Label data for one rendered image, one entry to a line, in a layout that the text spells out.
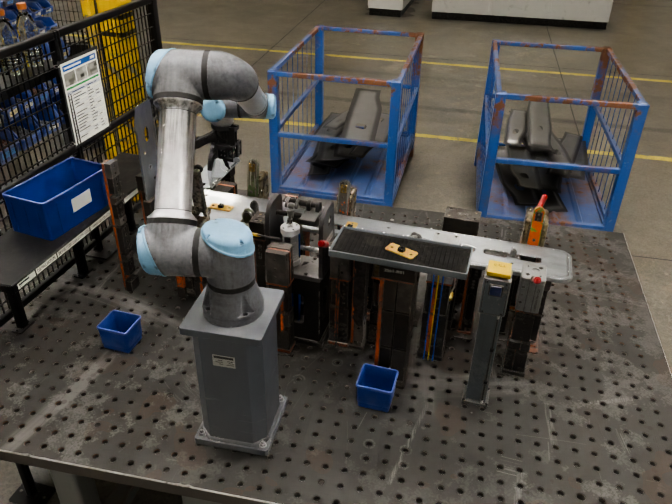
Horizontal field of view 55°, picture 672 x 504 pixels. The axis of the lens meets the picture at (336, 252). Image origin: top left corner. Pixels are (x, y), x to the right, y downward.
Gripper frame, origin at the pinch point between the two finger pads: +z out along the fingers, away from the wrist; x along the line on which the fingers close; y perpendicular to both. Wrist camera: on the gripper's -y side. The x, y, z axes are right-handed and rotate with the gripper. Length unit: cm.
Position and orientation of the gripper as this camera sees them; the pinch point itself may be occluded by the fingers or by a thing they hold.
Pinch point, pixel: (218, 177)
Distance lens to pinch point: 223.4
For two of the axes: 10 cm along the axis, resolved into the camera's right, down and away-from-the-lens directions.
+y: 9.6, 2.0, -2.1
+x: 2.8, -5.1, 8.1
